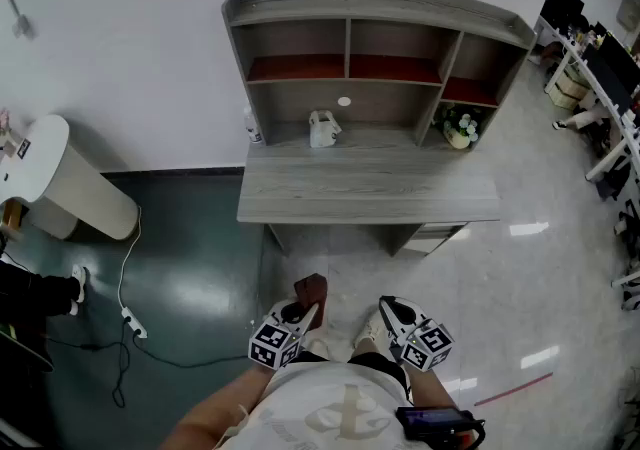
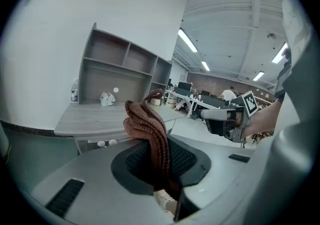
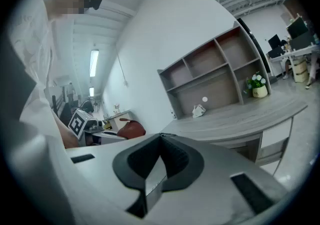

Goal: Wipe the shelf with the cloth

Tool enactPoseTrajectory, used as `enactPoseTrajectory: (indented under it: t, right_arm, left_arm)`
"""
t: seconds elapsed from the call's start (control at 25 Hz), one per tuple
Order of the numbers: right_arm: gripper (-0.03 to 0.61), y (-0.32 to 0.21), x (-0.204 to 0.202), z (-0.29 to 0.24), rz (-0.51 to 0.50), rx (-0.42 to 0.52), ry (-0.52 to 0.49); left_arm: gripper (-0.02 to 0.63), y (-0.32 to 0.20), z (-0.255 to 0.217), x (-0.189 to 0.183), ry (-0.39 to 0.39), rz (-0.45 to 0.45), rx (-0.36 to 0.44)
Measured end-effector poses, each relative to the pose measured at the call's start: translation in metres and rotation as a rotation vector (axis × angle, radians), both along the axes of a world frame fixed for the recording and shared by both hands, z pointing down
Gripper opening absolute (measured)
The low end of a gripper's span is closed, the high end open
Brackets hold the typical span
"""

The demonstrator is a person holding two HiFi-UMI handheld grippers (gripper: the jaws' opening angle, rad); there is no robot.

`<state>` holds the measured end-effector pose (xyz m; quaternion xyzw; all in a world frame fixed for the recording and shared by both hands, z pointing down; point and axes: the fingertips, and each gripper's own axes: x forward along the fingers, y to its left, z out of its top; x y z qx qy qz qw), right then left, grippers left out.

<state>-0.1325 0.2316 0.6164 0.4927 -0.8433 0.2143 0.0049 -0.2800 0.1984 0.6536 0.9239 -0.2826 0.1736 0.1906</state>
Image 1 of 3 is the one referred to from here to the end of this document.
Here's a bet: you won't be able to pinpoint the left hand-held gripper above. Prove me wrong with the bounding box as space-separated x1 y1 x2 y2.
248 300 321 370

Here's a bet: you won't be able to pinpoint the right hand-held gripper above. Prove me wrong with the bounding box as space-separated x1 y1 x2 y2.
378 295 455 372

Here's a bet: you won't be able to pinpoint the brown wiping cloth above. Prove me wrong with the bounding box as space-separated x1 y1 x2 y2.
293 274 330 329

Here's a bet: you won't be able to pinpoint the person's right forearm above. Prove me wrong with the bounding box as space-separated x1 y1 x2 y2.
407 362 466 412

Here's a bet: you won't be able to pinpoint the person's left forearm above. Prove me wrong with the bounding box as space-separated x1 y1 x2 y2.
158 365 281 450

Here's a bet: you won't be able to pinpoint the grey wood-grain table top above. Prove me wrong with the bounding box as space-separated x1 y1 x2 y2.
236 120 503 259

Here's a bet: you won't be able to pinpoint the long white office desk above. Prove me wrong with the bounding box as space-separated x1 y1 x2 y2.
533 15 640 184

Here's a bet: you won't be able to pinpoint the black computer monitor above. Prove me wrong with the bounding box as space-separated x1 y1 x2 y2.
582 32 640 109
539 0 585 29

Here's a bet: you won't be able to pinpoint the person's white right shoe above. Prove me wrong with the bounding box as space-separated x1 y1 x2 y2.
353 306 389 350

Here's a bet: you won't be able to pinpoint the person's white shoe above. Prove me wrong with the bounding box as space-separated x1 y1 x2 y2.
71 264 88 317
353 306 389 350

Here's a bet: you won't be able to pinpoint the person's white printed t-shirt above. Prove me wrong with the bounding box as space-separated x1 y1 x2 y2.
214 357 481 450

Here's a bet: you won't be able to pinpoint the black wrist-mounted device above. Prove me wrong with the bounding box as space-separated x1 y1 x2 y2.
395 405 487 444

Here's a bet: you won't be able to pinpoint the red floor tape strip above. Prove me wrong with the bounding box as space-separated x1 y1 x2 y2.
473 371 554 407

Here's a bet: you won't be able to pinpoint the white power strip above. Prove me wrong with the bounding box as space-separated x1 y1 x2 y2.
121 306 149 339

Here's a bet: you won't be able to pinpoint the white plastic bottle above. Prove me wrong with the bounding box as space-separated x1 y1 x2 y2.
243 106 264 144

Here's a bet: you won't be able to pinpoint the potted flowers in white pot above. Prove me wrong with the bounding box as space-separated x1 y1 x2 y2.
433 102 482 150

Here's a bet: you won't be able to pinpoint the dark table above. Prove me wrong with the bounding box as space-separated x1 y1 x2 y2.
0 327 55 374

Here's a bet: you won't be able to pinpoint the stack of cardboard boxes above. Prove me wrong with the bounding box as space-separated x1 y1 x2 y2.
547 70 591 111

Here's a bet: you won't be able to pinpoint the small wooden box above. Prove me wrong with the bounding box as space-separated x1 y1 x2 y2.
0 198 25 229

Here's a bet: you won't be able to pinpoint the black floor cable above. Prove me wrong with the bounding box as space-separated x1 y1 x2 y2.
44 317 261 409

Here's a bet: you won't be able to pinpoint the white power cable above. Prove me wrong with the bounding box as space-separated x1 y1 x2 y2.
117 205 144 312

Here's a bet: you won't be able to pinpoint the white round pedestal table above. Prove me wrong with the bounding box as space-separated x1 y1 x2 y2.
0 113 141 242

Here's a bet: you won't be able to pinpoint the grey wall panel box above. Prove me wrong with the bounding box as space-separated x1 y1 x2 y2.
615 0 640 32

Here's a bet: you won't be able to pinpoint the grey wall socket box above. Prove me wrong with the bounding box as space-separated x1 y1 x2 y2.
12 15 37 39

